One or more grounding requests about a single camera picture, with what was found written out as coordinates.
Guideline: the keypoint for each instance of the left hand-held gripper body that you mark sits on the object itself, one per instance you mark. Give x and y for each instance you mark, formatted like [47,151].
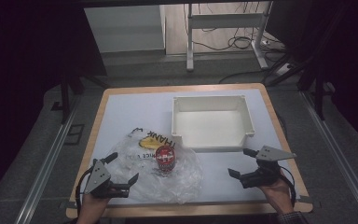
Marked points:
[98,179]

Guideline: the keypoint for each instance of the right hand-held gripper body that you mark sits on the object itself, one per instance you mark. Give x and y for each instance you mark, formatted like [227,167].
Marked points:
[265,174]

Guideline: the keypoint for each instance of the red can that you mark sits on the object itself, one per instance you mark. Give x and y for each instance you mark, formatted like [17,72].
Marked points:
[165,158]

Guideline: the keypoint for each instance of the clear printed plastic bag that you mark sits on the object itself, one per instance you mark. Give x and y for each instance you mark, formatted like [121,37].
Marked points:
[174,186]

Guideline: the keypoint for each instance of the white plastic bin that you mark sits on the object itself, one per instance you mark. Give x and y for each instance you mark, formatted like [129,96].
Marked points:
[211,127]

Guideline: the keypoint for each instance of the person's right hand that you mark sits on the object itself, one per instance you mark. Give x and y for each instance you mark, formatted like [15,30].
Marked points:
[279,196]

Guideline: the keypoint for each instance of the person's left hand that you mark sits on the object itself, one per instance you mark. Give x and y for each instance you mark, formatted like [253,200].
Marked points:
[91,205]

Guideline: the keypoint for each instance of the black floor socket plate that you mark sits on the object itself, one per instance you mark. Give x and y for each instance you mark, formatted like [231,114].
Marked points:
[74,133]

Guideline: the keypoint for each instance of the white table mat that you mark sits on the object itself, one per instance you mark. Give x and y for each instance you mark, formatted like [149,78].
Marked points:
[136,109]

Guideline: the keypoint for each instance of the black metal stand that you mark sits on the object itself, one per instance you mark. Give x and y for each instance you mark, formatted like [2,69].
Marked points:
[64,99]
[318,93]

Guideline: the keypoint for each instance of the white power strip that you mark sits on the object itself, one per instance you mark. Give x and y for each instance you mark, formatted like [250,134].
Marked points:
[283,69]

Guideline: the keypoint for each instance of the white cabinet panel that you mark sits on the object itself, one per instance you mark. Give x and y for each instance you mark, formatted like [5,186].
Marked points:
[124,28]

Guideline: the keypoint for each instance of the dark curtain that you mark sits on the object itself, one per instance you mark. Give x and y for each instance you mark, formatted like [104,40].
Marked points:
[28,46]
[348,46]

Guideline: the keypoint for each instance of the silver floor rail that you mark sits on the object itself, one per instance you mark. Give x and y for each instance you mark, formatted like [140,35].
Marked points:
[338,155]
[46,168]

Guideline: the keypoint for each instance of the white metal desk frame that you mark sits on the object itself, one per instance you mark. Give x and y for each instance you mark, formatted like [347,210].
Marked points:
[227,20]

